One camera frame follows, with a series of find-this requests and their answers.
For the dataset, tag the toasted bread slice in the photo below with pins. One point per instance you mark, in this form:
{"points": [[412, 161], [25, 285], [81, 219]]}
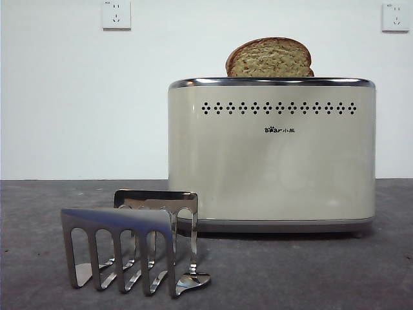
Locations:
{"points": [[271, 61]]}

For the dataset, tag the cream steel toaster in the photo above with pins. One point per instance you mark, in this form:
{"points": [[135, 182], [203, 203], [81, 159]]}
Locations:
{"points": [[284, 168]]}

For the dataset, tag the shiny steel toast rack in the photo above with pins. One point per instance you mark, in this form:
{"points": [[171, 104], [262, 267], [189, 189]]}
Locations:
{"points": [[129, 218]]}

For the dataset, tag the white wall socket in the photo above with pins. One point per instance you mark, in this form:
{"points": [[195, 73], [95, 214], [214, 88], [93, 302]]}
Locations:
{"points": [[395, 17], [116, 14]]}

